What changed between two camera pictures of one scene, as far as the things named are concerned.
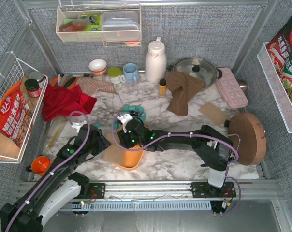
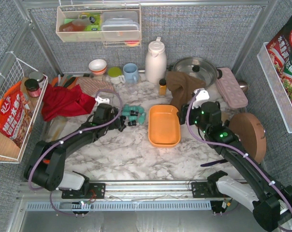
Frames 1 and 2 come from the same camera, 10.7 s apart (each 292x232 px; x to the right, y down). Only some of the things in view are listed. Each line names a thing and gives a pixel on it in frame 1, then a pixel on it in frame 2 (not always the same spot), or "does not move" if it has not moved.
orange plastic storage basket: [131, 159] -> [164, 125]
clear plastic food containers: [120, 25] does not move
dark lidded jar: [32, 86] does not move
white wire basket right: [285, 106] does not move
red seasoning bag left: [12, 117] does not move
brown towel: [182, 86] does not move
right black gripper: [130, 120] -> [182, 114]
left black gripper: [97, 139] -> [122, 120]
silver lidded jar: [39, 76] does not move
